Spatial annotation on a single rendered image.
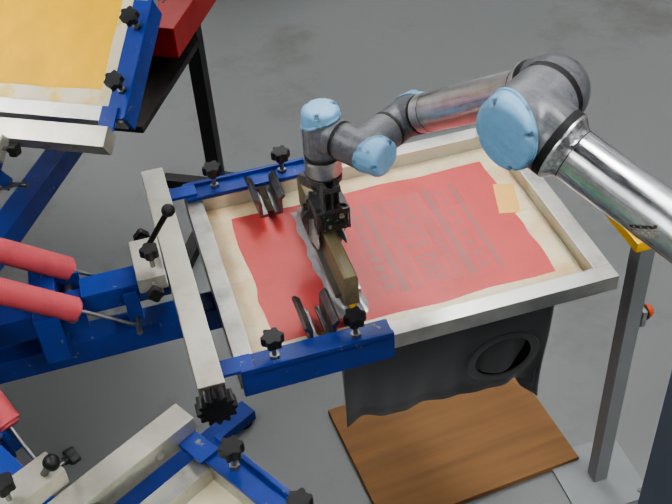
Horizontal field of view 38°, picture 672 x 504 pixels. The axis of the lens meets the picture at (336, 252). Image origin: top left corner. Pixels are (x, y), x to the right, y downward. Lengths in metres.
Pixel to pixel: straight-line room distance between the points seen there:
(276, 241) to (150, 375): 1.18
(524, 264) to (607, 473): 0.98
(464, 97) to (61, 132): 0.95
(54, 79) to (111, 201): 1.57
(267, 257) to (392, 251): 0.27
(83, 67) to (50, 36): 0.13
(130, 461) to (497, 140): 0.80
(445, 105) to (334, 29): 3.14
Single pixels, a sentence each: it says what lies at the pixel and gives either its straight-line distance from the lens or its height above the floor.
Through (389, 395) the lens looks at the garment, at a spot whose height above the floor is 0.72.
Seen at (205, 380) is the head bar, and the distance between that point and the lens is 1.80.
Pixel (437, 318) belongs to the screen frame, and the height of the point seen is 0.99.
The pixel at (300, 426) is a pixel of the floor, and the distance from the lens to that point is 3.04.
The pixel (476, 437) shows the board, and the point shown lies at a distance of 2.98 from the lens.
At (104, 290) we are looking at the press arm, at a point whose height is 1.04.
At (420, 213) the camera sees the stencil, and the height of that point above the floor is 0.95.
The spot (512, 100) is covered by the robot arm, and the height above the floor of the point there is 1.56.
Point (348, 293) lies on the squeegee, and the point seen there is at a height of 1.01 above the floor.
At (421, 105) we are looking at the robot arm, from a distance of 1.84.
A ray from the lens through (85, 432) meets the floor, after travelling 3.17.
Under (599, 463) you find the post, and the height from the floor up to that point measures 0.09.
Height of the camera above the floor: 2.38
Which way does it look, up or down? 42 degrees down
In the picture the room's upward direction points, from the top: 4 degrees counter-clockwise
